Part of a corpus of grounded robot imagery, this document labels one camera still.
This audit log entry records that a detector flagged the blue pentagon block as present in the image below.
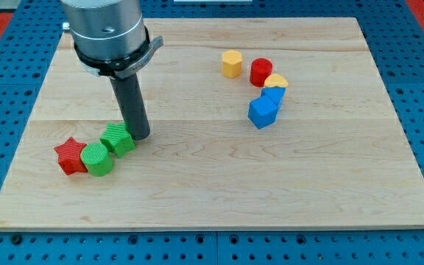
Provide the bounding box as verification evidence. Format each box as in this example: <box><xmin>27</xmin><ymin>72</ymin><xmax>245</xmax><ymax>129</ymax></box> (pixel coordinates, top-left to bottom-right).
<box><xmin>247</xmin><ymin>96</ymin><xmax>278</xmax><ymax>129</ymax></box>

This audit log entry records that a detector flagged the yellow half-round block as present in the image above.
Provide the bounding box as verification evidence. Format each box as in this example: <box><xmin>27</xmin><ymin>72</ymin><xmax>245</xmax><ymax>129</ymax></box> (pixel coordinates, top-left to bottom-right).
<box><xmin>264</xmin><ymin>74</ymin><xmax>289</xmax><ymax>88</ymax></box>

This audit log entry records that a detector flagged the green star block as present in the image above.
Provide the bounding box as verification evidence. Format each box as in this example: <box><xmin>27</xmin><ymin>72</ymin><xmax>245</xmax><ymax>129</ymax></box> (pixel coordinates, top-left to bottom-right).
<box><xmin>99</xmin><ymin>123</ymin><xmax>135</xmax><ymax>158</ymax></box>

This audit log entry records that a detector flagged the yellow hexagon block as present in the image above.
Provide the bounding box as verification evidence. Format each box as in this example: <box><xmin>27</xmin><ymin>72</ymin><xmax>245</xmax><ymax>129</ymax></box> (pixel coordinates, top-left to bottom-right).
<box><xmin>222</xmin><ymin>50</ymin><xmax>242</xmax><ymax>78</ymax></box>

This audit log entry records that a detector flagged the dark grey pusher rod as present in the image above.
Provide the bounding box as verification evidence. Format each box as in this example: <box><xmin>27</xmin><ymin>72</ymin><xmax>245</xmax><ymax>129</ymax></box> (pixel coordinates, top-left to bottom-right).
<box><xmin>110</xmin><ymin>74</ymin><xmax>150</xmax><ymax>141</ymax></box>

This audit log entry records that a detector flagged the red cylinder block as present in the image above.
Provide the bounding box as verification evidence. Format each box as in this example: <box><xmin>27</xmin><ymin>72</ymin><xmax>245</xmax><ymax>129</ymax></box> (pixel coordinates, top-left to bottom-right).
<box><xmin>250</xmin><ymin>57</ymin><xmax>273</xmax><ymax>87</ymax></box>

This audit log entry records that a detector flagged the red star block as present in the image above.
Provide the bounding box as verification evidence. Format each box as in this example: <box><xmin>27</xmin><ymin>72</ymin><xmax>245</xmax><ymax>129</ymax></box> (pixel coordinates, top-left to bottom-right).
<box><xmin>54</xmin><ymin>137</ymin><xmax>88</xmax><ymax>175</ymax></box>

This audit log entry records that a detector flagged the green cylinder block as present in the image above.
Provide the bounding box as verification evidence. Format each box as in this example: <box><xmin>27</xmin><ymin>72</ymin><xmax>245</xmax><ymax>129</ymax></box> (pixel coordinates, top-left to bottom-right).
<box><xmin>80</xmin><ymin>143</ymin><xmax>113</xmax><ymax>177</ymax></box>

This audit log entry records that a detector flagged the wooden board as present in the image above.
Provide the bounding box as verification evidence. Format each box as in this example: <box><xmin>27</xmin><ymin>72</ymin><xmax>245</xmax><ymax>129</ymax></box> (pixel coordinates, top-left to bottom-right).
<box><xmin>0</xmin><ymin>17</ymin><xmax>424</xmax><ymax>232</ymax></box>

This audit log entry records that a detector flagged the blue triangular block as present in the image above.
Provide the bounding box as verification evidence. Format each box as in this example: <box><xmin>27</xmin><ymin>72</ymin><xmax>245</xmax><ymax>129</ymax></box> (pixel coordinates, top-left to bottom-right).
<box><xmin>261</xmin><ymin>87</ymin><xmax>286</xmax><ymax>110</ymax></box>

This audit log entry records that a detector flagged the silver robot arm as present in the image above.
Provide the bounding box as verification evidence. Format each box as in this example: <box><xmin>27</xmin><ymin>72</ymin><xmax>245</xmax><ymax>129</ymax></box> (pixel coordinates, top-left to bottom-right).
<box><xmin>61</xmin><ymin>0</ymin><xmax>163</xmax><ymax>141</ymax></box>

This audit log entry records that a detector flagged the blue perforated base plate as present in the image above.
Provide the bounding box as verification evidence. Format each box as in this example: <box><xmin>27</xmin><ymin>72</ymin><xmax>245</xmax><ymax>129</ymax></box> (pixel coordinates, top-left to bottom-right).
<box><xmin>0</xmin><ymin>0</ymin><xmax>424</xmax><ymax>264</ymax></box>

